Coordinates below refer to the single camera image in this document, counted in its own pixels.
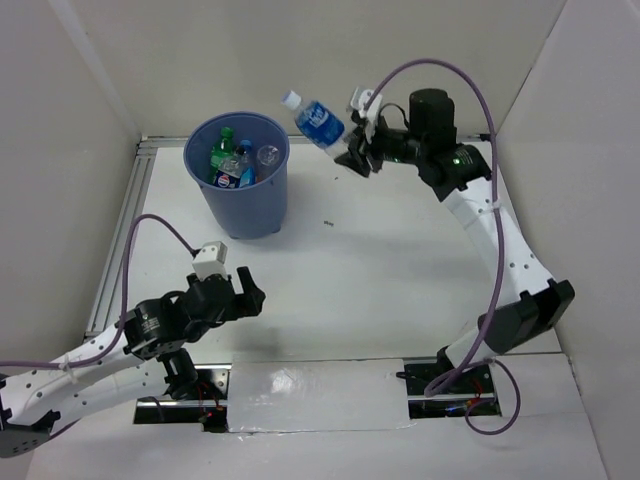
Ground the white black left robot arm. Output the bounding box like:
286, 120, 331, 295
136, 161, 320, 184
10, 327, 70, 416
1, 267, 266, 458

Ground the crushed bottle blue label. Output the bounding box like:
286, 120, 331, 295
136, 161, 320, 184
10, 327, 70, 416
237, 139, 256, 188

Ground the white taped cover sheet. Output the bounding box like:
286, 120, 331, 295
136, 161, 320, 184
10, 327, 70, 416
227, 359, 411, 433

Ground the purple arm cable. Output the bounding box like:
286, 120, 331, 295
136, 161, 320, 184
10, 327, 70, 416
364, 58, 522, 436
0, 214, 201, 439

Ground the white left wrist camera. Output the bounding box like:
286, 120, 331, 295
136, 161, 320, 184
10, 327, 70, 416
192, 241, 227, 281

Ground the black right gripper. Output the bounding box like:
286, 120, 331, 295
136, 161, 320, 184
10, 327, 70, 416
333, 112, 425, 178

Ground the small pepsi bottle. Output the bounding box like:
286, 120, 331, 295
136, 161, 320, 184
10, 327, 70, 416
213, 155, 245, 189

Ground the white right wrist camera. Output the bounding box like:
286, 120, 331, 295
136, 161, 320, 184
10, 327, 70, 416
347, 86, 383, 142

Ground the green plastic bottle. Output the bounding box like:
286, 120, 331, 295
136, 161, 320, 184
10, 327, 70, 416
207, 126, 235, 184

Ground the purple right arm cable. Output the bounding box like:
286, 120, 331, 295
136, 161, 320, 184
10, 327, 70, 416
364, 58, 522, 436

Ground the clear bottle white cap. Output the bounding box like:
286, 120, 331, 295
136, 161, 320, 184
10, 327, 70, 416
256, 145, 280, 182

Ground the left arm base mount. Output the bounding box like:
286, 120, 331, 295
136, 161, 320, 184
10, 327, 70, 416
133, 364, 232, 434

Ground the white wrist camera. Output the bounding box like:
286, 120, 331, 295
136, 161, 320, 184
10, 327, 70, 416
347, 86, 383, 142
192, 241, 227, 281

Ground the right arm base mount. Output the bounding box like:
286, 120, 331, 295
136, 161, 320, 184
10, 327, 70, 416
396, 358, 501, 420

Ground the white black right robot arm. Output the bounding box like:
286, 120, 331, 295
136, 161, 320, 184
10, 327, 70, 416
336, 87, 575, 396

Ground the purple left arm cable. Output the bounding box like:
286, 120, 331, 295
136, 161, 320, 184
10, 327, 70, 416
0, 214, 201, 439

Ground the blue plastic bin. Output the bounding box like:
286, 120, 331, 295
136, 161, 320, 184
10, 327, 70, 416
183, 111, 290, 240

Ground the blue label water bottle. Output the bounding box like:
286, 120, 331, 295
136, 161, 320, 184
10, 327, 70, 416
281, 90, 348, 159

